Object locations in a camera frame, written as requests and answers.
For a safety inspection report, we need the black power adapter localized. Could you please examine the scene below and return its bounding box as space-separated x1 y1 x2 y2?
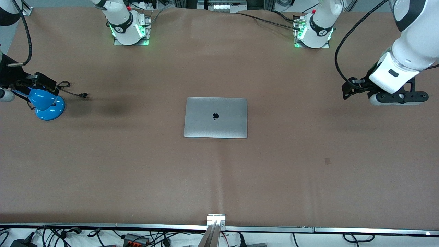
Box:
10 238 37 247

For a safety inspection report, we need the blue desk lamp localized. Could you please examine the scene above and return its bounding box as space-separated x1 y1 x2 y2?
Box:
27 86 66 121

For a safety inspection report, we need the short black table cable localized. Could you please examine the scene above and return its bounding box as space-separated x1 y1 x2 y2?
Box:
273 10 295 22

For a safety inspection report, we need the silver grey laptop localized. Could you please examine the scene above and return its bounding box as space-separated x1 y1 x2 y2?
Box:
183 97 248 139

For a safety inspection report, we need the long black table cable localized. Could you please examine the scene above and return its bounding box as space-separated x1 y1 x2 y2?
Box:
236 12 303 31

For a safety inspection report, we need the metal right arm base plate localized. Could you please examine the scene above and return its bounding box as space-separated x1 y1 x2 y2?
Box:
113 15 152 46

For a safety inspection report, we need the aluminium table edge rail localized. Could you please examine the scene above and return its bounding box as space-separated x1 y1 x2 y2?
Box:
0 222 439 236

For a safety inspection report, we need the brown table cover mat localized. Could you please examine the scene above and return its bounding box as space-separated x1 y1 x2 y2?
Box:
0 7 439 230

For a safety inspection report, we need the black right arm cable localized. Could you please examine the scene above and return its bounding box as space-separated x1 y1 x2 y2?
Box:
6 0 33 67

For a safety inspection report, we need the black tangled cable bundle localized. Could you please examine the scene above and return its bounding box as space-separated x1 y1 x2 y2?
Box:
34 225 83 247

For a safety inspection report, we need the silver power strip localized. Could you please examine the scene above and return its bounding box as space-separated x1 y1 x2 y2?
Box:
197 0 248 13

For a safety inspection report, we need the grey box with orange connectors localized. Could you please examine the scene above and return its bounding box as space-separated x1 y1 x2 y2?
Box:
123 233 150 246

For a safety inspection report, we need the aluminium camera mount profile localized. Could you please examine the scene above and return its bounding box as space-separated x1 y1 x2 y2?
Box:
205 213 227 247

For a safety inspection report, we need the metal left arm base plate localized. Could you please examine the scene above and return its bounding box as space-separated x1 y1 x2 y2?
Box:
293 14 330 49

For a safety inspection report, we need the black looped floor cable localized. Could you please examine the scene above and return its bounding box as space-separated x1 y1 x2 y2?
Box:
343 233 375 243

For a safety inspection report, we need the black lamp cable with plug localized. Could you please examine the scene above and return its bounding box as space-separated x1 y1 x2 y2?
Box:
55 81 90 100

